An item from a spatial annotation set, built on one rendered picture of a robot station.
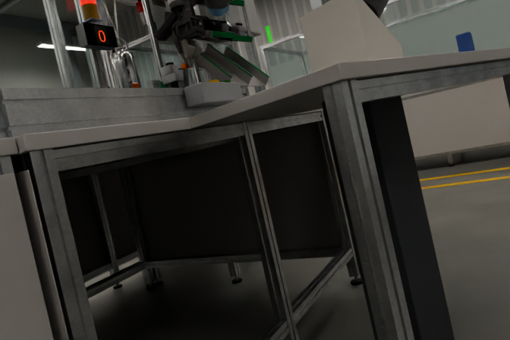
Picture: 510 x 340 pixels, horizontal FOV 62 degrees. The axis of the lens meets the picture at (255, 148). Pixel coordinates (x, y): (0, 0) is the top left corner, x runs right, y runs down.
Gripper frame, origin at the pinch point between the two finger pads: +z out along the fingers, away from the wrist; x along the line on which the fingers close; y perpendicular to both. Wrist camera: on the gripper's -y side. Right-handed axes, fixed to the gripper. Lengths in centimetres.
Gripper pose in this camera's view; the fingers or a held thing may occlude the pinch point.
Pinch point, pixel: (188, 64)
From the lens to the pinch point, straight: 150.1
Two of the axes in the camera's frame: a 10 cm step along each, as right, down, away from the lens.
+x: 4.8, -1.2, 8.7
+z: 2.2, 9.7, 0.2
